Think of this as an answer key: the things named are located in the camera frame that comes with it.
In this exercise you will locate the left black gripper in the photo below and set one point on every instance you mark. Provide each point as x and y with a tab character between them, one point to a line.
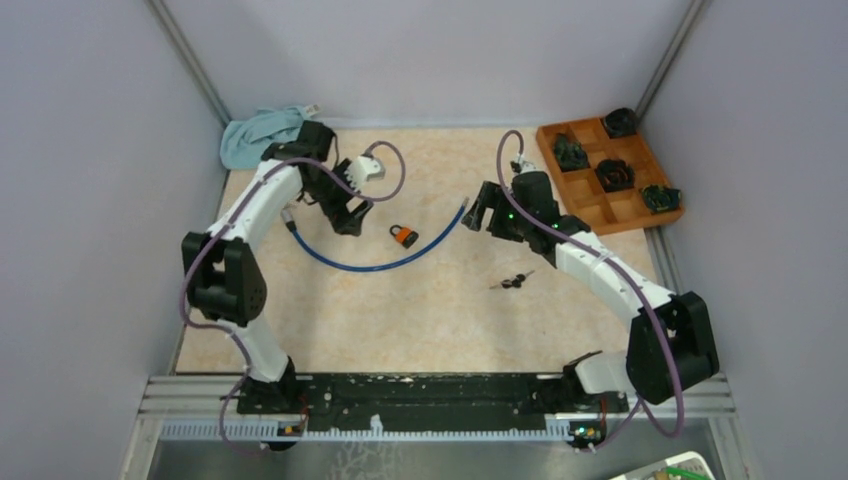
351	223

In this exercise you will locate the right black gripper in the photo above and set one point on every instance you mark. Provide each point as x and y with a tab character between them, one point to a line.
493	197

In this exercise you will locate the orange black padlock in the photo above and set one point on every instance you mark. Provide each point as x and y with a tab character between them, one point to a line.
404	235

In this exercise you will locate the black key bunch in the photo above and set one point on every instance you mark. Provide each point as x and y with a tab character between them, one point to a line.
514	282

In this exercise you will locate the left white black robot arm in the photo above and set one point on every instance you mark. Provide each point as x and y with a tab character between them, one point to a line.
223	287

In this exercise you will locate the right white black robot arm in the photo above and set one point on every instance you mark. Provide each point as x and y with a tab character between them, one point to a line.
670	345

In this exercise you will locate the dark green object left tray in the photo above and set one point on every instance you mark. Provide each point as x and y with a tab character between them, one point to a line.
569	155

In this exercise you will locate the dark green object tray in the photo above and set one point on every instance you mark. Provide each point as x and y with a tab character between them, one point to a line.
660	199
569	155

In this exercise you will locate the wooden compartment tray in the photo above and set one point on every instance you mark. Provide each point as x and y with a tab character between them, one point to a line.
582	195

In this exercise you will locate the light blue towel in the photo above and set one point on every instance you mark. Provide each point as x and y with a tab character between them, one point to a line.
244	141

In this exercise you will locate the dark object centre tray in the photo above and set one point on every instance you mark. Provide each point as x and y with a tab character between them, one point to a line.
615	175

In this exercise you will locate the dark object top tray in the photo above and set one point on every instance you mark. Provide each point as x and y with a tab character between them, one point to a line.
620	123

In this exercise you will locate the dark green object right tray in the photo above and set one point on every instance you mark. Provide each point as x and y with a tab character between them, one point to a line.
660	199

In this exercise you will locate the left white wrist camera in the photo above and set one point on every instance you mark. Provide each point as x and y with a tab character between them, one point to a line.
364	169

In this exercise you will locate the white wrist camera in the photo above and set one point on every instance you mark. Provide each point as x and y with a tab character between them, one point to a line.
520	165
364	169

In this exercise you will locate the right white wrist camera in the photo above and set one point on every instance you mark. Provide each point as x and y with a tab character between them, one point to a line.
520	165

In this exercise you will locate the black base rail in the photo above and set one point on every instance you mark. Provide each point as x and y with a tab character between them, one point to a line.
429	403

